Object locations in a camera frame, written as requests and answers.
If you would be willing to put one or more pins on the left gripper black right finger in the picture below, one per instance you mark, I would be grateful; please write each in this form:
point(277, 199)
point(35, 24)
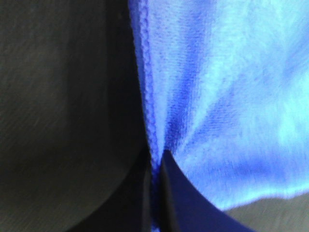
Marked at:
point(184, 209)

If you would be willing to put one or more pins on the blue microfibre towel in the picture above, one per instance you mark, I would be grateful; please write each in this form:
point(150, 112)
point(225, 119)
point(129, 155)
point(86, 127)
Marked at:
point(225, 89)

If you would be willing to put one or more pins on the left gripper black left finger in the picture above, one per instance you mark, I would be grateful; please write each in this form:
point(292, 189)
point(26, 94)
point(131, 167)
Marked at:
point(128, 208)

